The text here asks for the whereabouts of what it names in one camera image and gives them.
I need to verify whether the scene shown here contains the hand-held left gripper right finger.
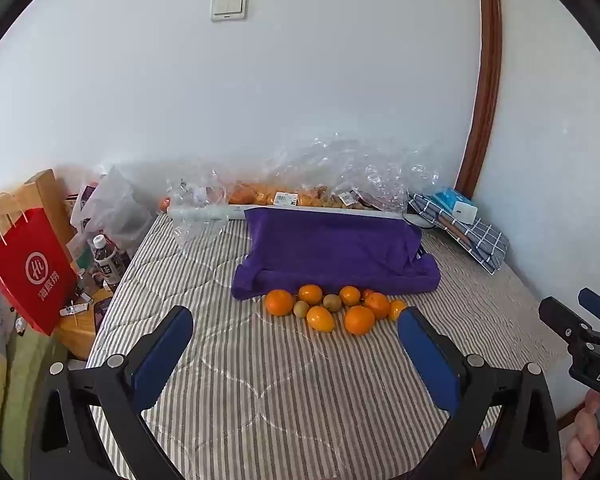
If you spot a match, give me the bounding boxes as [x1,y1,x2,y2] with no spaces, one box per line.
[397,306,566,480]

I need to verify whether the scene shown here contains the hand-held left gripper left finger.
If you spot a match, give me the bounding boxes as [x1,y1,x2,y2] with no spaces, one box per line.
[27,305,196,480]

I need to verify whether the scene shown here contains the pile of oranges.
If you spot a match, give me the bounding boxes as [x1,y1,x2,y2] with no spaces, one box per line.
[265,284,409,337]

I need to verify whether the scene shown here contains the person's right hand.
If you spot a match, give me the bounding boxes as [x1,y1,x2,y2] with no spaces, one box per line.
[564,390,600,480]

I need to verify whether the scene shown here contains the dark phone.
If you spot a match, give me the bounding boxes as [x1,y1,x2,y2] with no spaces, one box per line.
[93,296,114,335]

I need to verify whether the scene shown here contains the wooden nightstand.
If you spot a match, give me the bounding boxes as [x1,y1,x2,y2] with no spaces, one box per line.
[55,280,117,361]

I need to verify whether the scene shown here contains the striped bed quilt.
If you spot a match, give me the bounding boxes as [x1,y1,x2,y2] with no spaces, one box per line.
[87,212,571,480]

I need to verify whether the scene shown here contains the clear drink bottle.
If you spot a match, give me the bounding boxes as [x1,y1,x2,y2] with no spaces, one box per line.
[91,234,120,288]

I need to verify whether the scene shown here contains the blue checked folded cloth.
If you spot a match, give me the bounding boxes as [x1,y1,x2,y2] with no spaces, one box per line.
[409,192,511,276]

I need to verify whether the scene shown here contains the green cloth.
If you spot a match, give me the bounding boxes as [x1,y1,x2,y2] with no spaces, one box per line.
[0,330,83,480]

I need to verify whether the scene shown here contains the purple towel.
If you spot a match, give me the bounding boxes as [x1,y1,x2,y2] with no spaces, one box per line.
[231,207,441,302]

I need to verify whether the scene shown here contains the white plastic bag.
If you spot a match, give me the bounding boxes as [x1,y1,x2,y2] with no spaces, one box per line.
[70,165,154,261]

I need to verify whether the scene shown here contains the blue and white tissue pack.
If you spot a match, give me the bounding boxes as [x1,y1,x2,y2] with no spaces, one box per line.
[432,187,479,224]

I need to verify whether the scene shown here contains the red paper bag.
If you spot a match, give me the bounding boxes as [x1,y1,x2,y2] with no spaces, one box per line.
[0,192,79,337]

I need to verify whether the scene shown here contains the crumpled clear plastic wrap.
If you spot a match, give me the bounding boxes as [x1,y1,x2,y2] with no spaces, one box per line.
[167,167,233,248]

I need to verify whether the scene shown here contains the clear bag of oranges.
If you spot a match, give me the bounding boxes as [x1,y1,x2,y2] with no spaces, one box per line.
[225,160,326,208]

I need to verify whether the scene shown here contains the clear bag of brown fruit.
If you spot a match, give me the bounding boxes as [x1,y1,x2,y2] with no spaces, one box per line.
[300,132,371,209]

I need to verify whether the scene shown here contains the brown wooden door frame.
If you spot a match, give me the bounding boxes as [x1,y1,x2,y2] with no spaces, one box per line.
[455,0,504,196]

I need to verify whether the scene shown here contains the white light switch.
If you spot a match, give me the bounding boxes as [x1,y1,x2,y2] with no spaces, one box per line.
[211,0,248,22]

